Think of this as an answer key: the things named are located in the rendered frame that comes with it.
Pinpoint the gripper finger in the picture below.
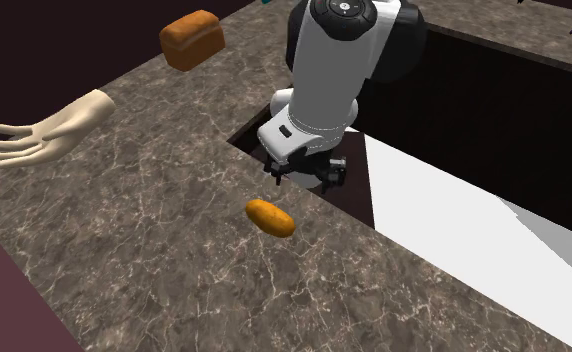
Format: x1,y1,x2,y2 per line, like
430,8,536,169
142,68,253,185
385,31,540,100
318,155,349,195
263,156,293,187

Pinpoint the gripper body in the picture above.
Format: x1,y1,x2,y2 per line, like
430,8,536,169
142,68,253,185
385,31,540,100
284,146,335,183

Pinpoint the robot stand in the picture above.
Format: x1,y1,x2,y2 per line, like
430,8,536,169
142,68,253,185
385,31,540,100
228,104,376,230

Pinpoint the orange oval potato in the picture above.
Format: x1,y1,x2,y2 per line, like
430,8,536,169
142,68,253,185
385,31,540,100
244,198,297,240

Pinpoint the brown bread loaf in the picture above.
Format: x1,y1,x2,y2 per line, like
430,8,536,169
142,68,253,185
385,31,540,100
158,9,227,73

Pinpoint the beige hand model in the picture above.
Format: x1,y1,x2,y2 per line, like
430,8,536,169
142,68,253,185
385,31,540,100
0,88,118,170

